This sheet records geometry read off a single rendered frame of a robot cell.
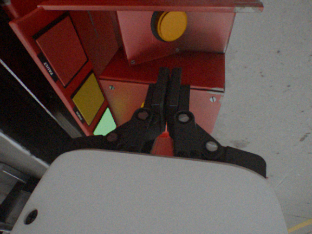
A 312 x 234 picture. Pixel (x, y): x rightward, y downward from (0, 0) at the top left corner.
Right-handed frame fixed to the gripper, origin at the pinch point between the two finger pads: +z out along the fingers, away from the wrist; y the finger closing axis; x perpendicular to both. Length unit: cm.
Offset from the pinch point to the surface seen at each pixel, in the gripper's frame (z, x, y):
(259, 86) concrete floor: 81, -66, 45
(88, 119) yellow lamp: 2.5, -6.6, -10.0
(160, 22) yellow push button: 11.4, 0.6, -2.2
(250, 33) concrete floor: 82, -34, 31
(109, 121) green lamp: 5.6, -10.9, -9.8
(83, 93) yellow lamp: 3.7, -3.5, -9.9
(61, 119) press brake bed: 5.3, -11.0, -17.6
